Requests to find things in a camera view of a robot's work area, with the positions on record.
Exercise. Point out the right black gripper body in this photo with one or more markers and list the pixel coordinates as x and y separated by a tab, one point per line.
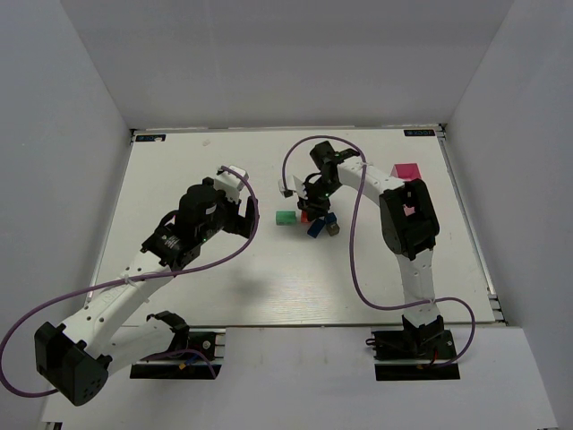
313	207

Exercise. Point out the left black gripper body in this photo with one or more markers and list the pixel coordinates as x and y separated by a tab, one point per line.
244	219

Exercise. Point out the green arch wood block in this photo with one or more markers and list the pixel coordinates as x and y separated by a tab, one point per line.
285	218

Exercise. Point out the pink plastic box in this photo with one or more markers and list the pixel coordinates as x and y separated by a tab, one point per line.
406	171

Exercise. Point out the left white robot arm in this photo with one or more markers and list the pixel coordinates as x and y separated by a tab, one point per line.
79	354

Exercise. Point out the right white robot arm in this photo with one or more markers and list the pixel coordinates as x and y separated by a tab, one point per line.
409	227

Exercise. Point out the long blue wood block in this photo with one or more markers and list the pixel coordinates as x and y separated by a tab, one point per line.
316	227

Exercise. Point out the small blue wood cube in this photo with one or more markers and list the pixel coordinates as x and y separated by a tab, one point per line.
330	218

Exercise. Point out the olive grey wood cube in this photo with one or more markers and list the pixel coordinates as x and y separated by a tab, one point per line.
333	229

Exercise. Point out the left blue table label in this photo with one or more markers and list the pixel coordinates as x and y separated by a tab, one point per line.
150	137

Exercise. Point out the blue table label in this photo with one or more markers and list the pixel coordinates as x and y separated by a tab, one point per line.
150	137
419	132

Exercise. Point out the right blue table label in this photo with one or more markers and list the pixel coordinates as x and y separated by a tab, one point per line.
419	132

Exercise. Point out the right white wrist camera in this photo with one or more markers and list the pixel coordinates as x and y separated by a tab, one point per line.
292	185

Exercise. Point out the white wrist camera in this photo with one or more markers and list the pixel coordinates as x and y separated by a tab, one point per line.
226	180
292	185

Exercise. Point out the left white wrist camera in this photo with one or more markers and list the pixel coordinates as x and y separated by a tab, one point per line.
226	180

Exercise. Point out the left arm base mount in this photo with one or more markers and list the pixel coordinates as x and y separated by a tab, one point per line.
200	358

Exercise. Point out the aluminium table edge rail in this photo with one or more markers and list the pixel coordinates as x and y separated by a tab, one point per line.
493	297

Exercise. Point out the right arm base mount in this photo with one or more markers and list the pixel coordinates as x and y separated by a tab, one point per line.
394	362

